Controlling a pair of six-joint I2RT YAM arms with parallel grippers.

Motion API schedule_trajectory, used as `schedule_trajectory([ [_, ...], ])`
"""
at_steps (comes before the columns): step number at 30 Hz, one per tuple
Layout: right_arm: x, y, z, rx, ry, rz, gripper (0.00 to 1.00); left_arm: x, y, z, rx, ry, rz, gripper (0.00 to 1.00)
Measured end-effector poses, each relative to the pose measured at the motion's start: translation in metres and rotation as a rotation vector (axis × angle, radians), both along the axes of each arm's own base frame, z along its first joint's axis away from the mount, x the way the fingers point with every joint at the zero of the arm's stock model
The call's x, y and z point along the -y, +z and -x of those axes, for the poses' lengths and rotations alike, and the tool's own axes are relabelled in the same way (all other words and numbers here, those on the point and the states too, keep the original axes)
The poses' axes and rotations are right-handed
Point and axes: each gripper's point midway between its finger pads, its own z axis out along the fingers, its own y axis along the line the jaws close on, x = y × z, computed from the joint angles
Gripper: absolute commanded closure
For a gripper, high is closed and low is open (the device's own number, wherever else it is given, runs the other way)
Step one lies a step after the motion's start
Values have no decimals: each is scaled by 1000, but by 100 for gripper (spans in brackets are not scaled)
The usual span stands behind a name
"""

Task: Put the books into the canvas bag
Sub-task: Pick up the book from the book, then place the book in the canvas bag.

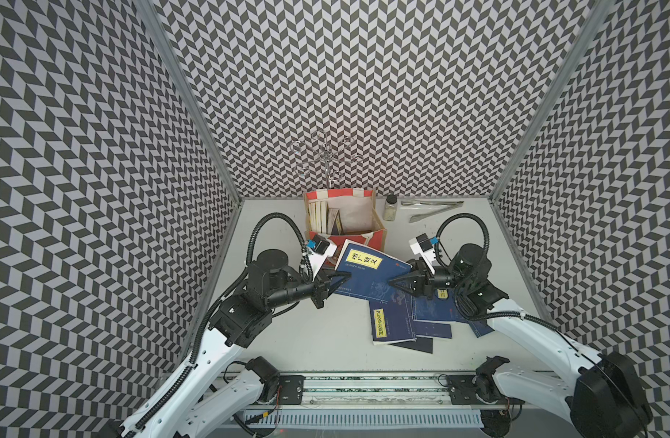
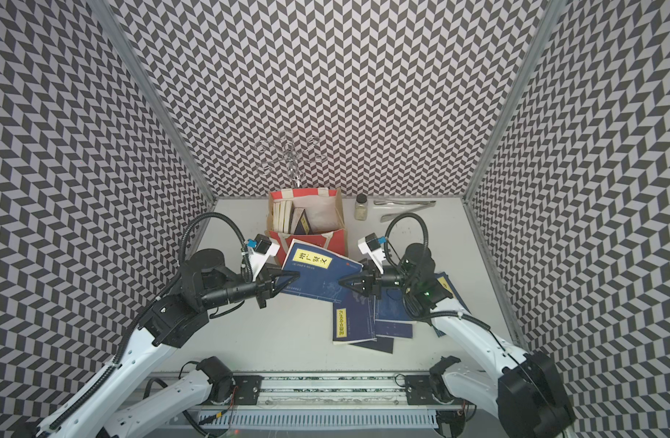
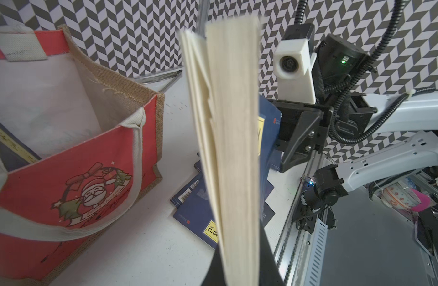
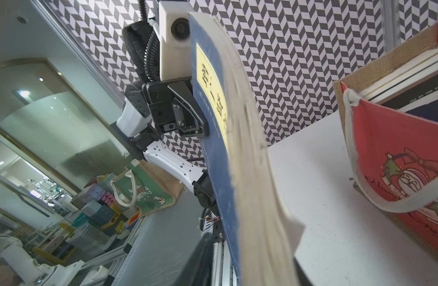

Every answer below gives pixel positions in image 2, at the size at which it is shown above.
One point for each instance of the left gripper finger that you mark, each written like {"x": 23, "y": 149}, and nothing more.
{"x": 266, "y": 292}
{"x": 275, "y": 273}

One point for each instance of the red burlap canvas bag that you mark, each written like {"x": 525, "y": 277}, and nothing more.
{"x": 311, "y": 215}

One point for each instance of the blue book sideways yellow label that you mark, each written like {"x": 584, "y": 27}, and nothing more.
{"x": 305, "y": 225}

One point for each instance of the small glass jar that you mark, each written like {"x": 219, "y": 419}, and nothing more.
{"x": 361, "y": 207}

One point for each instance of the brown black scroll book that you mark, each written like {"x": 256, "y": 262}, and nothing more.
{"x": 295, "y": 219}

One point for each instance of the dark blue bottom book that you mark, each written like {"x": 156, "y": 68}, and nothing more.
{"x": 380, "y": 344}

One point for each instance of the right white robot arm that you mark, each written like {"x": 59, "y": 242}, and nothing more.
{"x": 523, "y": 390}

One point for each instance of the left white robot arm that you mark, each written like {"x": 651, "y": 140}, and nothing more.
{"x": 202, "y": 283}

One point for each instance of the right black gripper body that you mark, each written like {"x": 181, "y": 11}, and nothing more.
{"x": 388, "y": 281}

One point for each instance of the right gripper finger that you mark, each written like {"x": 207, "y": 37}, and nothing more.
{"x": 370, "y": 272}
{"x": 361, "y": 286}

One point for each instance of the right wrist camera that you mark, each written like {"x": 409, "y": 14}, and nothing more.
{"x": 373, "y": 247}

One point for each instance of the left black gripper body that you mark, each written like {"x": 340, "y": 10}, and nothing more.
{"x": 234, "y": 294}

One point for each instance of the blue book far right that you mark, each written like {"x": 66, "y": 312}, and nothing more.
{"x": 448, "y": 285}

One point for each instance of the blue book map cover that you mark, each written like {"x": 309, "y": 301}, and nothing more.
{"x": 353, "y": 319}

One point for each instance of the metal tongs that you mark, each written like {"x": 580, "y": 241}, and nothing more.
{"x": 393, "y": 208}

